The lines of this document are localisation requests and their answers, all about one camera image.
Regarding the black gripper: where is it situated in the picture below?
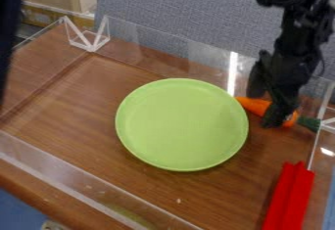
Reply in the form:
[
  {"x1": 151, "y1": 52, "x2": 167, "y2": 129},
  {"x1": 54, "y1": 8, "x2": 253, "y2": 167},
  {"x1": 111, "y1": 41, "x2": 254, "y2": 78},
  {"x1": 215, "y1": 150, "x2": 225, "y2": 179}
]
[{"x1": 246, "y1": 38, "x2": 322, "y2": 128}]

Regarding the clear acrylic tray wall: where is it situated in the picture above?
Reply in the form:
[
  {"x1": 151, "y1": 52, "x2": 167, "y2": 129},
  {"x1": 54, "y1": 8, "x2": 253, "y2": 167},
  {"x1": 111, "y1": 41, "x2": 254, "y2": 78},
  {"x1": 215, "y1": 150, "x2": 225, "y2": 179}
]
[{"x1": 0, "y1": 18, "x2": 335, "y2": 230}]

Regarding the clear acrylic triangle bracket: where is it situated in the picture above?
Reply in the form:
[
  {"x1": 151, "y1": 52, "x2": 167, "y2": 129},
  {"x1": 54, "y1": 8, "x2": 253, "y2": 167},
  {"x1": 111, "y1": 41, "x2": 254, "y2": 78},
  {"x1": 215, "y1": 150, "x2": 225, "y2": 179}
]
[{"x1": 63, "y1": 17, "x2": 110, "y2": 52}]

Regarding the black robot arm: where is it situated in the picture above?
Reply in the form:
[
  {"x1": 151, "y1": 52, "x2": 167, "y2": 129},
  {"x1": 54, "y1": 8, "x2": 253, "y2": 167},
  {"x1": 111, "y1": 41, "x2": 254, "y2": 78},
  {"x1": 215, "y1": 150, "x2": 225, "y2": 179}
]
[{"x1": 246, "y1": 0, "x2": 335, "y2": 128}]

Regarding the red plastic bracket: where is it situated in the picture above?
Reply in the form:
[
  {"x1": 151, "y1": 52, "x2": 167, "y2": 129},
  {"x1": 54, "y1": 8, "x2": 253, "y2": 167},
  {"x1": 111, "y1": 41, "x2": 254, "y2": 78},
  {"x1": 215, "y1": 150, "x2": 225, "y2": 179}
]
[{"x1": 262, "y1": 161, "x2": 315, "y2": 230}]

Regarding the green round plate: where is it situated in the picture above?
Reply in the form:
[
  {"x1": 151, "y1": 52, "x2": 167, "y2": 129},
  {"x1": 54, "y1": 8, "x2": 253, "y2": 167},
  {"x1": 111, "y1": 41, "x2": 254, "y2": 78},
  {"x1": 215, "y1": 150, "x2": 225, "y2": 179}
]
[{"x1": 115, "y1": 78, "x2": 249, "y2": 172}]

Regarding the orange toy carrot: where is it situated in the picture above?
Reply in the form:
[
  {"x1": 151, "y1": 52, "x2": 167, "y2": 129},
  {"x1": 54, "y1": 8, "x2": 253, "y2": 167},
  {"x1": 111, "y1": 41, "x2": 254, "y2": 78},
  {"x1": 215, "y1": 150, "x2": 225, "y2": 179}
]
[{"x1": 235, "y1": 96, "x2": 322, "y2": 134}]

